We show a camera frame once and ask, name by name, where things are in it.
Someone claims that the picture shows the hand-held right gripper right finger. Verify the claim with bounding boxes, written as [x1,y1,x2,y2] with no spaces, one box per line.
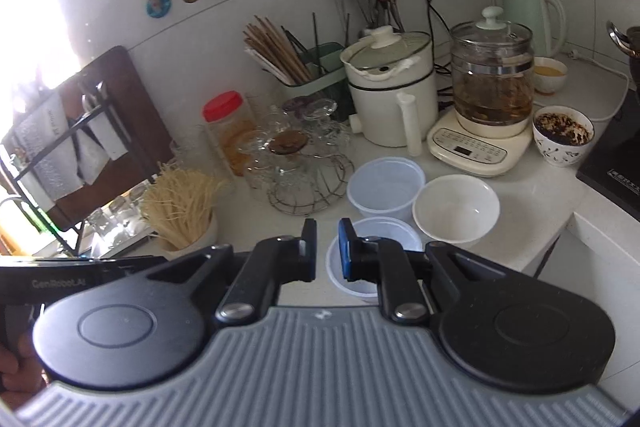
[337,217,507,326]

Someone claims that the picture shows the bundle of black chopsticks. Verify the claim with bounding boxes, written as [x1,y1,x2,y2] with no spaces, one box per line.
[281,11,352,60]

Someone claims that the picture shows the patterned bowl with dark grains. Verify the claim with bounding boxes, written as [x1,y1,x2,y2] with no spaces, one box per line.
[531,105,596,168]

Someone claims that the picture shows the black metal knife rack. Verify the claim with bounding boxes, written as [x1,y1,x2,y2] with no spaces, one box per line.
[0,79,162,259]

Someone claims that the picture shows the black power cables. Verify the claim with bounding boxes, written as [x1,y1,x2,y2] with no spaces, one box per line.
[413,0,453,100]

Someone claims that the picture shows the small bowl with yellow liquid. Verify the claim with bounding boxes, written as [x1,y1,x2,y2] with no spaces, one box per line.
[532,56,569,96]

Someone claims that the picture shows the white power cable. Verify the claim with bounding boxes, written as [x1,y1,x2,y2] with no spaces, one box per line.
[564,48,632,124]

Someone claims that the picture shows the person's left hand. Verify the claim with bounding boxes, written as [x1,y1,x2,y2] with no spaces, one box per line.
[0,331,49,396]

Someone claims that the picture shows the glass tumbler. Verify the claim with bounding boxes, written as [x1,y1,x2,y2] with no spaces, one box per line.
[170,123,225,186]

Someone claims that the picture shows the cluster of glass cups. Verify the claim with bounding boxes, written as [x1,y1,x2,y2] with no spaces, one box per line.
[235,98,357,188]

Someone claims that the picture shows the dark cooking pot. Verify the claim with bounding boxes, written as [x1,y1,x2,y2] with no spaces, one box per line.
[606,20,640,94]

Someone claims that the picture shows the white ceramic bowl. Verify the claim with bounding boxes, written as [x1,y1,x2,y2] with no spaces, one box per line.
[412,174,501,244]

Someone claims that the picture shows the bundle of dried noodles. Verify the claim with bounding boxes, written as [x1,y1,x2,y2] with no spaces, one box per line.
[139,161,227,249]

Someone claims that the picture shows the green chopstick holder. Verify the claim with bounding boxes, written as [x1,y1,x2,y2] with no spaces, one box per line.
[279,44,349,101]

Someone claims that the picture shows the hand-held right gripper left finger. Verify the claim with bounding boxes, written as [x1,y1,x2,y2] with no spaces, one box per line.
[130,218,319,326]

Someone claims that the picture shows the small drinking glass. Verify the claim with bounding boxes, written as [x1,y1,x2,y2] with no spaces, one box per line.
[128,185,151,223]
[109,197,135,235]
[86,206,117,244]

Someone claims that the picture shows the translucent plastic bowl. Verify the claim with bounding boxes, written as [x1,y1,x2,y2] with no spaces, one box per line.
[325,216,424,304]
[347,157,426,221]

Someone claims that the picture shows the glass kettle with white knob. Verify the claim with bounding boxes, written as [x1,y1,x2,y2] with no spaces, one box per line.
[449,6,536,136]

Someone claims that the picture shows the black induction cooker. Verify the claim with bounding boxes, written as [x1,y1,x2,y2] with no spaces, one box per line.
[575,86,640,210]

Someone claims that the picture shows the steel cleaver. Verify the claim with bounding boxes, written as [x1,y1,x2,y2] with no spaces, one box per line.
[18,104,72,204]

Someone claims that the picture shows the mint green electric kettle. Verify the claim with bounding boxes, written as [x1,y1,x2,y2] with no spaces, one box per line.
[499,0,569,58]

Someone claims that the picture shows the steel drain tray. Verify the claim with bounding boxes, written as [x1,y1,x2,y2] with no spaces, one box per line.
[45,227,166,259]

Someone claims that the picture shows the white electric cooking pot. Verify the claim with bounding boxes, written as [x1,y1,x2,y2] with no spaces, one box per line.
[339,25,441,156]

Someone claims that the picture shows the bundle of wooden chopsticks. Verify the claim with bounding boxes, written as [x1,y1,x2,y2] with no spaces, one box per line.
[243,15,314,86]

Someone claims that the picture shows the red lid plastic jar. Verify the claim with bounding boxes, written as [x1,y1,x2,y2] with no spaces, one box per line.
[202,90,262,178]

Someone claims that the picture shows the dark wooden cutting board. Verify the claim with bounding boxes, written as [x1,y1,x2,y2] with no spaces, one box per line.
[49,45,177,230]

